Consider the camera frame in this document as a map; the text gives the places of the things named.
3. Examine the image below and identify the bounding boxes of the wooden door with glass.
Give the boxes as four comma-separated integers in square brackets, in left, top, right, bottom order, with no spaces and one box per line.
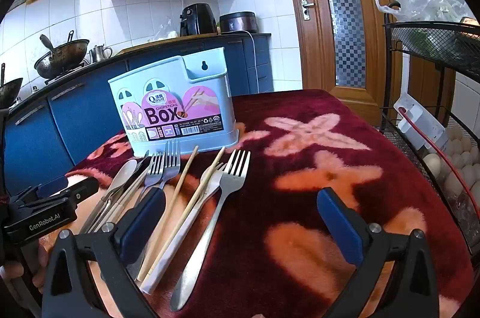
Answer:
[277,0,404,124]

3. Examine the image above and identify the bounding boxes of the gas stove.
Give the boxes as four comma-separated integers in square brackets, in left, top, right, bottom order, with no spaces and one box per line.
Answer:
[45,63,91,84]

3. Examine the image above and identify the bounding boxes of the blue kitchen base cabinets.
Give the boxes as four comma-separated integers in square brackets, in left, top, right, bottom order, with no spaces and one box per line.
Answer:
[4,33,272,195]

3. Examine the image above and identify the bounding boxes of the clear plastic bag with cups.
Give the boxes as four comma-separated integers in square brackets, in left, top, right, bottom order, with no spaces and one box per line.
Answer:
[150,18,181,41]

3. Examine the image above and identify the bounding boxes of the dark rice cooker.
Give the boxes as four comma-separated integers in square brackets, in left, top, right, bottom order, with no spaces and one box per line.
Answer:
[219,11,259,34]

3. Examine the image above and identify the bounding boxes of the light blue utensil holder box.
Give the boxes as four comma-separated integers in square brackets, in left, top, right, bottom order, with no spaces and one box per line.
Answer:
[109,47,241,158]

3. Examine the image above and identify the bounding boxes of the white power cable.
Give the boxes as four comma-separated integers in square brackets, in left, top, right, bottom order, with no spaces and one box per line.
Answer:
[240,29,260,94]

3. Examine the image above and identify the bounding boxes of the white-handled fork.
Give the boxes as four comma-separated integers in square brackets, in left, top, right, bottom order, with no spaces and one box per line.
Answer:
[140,162,226,295]

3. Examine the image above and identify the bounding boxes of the black pan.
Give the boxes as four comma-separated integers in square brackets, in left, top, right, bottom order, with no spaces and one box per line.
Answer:
[0,63,23,109]

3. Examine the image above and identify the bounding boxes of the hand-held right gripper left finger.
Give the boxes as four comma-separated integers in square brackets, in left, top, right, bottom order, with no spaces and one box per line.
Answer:
[41,187,167,318]

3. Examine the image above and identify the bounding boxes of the black metal rack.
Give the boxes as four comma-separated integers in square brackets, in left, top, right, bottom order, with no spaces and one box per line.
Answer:
[380,3,480,255]

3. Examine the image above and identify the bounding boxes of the dark metal wok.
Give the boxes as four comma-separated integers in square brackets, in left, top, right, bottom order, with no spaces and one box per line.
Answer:
[34,30,90,79]

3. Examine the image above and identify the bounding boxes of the pile of eggs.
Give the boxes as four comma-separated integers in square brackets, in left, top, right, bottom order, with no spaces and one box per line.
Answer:
[424,127,480,199]

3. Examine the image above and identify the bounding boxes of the white-handled knife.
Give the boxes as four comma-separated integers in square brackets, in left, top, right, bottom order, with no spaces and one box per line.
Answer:
[90,150,151,234]

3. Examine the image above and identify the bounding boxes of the red floral blanket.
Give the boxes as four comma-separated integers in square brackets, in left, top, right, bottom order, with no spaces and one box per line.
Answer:
[64,89,475,318]

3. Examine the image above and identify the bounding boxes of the person's left hand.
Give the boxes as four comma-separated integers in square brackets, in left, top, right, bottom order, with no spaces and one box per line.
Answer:
[0,233,51,304]

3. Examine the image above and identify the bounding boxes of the stainless steel spoon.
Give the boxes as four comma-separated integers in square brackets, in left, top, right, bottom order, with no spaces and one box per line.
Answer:
[80,159,139,233]

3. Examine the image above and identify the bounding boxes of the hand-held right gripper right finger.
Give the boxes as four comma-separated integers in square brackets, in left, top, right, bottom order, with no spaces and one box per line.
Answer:
[317,187,443,318]

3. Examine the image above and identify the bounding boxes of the plastic bag with greens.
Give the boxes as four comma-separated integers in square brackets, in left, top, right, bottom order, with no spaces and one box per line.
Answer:
[375,0,469,22]

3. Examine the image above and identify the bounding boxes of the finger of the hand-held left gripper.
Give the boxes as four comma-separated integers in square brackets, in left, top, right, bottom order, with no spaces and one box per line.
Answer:
[47,176,100,207]
[15,175,70,208]

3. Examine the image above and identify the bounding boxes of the stainless steel kettle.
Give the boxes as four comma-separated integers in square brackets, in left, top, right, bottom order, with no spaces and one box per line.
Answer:
[89,45,113,64]

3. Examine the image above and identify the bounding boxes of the black air fryer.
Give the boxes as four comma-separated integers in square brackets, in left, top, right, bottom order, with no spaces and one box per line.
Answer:
[180,3,218,37]

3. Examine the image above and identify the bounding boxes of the white power strip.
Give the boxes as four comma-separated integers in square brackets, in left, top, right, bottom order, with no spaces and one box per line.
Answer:
[394,91,449,152]

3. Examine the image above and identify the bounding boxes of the metal door handle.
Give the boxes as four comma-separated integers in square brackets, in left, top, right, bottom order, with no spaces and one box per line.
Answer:
[301,0,316,21]

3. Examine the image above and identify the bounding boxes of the small stainless steel fork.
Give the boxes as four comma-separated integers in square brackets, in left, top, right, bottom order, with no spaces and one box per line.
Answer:
[133,152,166,206]
[159,139,181,191]

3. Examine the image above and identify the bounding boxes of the large stainless steel fork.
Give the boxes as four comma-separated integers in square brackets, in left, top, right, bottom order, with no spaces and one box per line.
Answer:
[170,149,251,312]

